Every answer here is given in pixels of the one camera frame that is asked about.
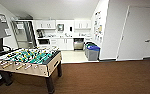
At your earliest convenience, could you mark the grey bin blue lid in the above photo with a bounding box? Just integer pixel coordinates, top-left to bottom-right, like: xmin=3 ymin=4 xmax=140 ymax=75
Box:
xmin=86 ymin=44 xmax=102 ymax=62

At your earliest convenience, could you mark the wall poster board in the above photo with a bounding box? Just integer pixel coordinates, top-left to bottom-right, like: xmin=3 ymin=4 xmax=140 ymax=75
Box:
xmin=93 ymin=9 xmax=104 ymax=44

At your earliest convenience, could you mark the dark coffee machine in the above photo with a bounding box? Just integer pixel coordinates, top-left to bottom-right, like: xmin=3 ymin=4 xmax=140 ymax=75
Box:
xmin=36 ymin=29 xmax=45 ymax=38

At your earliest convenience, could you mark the white three-door wall cabinet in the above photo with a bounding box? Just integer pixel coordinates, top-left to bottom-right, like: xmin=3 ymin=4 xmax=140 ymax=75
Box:
xmin=74 ymin=19 xmax=92 ymax=30

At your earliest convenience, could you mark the white room door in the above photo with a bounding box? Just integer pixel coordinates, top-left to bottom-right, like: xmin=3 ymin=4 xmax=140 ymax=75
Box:
xmin=115 ymin=4 xmax=150 ymax=62

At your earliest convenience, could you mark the dark lidded waste bin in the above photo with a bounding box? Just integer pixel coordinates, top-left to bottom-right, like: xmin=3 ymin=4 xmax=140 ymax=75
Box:
xmin=84 ymin=41 xmax=97 ymax=58

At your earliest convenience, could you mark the white drawer unit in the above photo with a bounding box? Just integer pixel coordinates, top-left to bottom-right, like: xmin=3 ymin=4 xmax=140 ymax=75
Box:
xmin=49 ymin=38 xmax=58 ymax=47
xmin=84 ymin=36 xmax=94 ymax=44

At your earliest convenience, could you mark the green foosball table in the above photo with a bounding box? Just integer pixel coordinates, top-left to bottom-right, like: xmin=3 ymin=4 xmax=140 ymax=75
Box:
xmin=0 ymin=45 xmax=64 ymax=94

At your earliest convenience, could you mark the built-in black microwave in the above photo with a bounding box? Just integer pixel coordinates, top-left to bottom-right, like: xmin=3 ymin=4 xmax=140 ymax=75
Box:
xmin=37 ymin=38 xmax=51 ymax=46

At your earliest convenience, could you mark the white two-door wall cabinet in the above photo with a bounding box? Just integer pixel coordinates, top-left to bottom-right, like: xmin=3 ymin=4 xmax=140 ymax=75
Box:
xmin=34 ymin=19 xmax=57 ymax=30

